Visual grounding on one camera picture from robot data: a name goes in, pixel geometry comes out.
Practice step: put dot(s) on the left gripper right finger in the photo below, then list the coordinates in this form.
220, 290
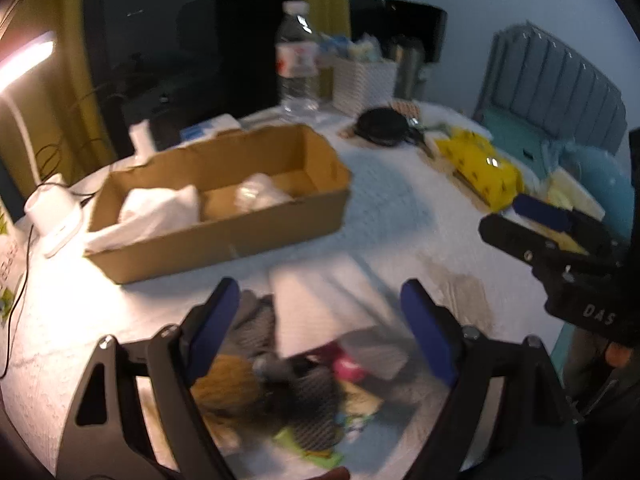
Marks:
461, 367

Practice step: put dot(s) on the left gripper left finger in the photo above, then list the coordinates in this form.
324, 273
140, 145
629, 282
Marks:
176, 357

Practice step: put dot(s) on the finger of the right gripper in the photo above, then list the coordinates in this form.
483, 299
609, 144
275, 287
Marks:
554, 218
537, 251

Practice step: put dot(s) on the pink plush toy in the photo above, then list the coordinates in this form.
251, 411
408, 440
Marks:
341, 364

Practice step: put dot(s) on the white paper towel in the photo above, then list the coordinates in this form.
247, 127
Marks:
319, 301

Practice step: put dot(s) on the white cloth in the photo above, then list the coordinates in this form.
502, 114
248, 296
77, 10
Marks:
148, 213

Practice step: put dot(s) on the clear bubble wrap ball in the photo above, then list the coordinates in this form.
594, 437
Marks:
259, 192

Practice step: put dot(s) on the brown furry toy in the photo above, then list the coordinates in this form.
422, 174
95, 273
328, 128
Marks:
230, 386

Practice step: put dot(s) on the grey padded chair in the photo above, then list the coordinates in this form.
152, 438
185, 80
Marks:
538, 93

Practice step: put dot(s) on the grey knit glove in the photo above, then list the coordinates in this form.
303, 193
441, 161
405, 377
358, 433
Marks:
300, 392

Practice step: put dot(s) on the brown cardboard box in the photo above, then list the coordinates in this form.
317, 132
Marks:
299, 162

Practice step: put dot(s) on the white desk lamp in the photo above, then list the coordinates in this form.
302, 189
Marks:
53, 209

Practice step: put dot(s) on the black round pouch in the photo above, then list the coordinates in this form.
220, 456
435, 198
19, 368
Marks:
386, 127

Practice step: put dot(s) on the steel thermos cup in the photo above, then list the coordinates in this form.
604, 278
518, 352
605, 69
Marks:
409, 59

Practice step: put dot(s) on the white power adapter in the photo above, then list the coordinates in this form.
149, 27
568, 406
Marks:
141, 138

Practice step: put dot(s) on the blue white tissue pack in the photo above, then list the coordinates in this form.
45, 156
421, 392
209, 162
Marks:
209, 128

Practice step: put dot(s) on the white plastic basket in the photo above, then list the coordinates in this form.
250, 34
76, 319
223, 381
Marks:
359, 86

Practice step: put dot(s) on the clear water bottle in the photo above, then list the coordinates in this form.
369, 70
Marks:
297, 57

